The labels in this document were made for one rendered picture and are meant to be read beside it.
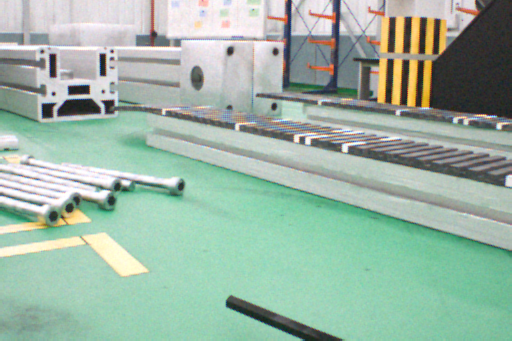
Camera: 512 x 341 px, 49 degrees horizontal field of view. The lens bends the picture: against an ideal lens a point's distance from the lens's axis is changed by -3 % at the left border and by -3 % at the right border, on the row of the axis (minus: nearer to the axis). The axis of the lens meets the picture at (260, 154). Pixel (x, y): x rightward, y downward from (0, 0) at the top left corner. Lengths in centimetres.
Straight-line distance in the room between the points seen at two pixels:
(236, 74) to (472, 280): 51
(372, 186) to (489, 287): 12
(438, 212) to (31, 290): 19
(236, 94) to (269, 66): 6
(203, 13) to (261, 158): 646
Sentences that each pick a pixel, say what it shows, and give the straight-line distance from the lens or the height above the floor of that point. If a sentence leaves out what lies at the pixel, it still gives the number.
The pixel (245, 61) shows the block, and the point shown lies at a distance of 71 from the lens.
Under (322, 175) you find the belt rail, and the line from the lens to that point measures 36.
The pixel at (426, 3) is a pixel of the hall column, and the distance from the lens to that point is 397.
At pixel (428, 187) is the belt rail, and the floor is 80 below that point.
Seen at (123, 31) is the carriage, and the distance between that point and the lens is 108.
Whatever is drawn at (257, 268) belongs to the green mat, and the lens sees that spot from 24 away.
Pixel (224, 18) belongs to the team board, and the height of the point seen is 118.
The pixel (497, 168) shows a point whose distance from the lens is 30.
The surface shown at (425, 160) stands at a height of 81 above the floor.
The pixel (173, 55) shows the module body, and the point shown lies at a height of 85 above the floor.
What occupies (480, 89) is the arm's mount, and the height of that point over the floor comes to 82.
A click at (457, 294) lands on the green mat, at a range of 23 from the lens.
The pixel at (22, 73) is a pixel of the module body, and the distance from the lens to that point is 73.
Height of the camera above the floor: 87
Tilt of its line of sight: 11 degrees down
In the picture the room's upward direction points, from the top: 1 degrees clockwise
